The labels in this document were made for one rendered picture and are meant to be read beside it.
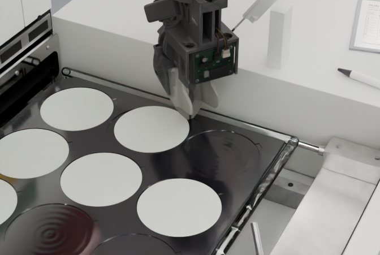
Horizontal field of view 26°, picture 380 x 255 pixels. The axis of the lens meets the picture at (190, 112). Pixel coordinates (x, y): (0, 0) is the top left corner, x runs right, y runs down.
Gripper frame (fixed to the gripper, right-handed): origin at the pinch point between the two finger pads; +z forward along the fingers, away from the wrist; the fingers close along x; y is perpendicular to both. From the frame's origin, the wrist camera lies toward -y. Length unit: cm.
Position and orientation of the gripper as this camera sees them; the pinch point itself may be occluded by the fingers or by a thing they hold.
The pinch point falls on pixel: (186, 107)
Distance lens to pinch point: 110.4
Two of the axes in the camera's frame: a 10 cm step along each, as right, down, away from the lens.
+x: 9.0, -2.6, 3.5
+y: 4.4, 5.3, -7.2
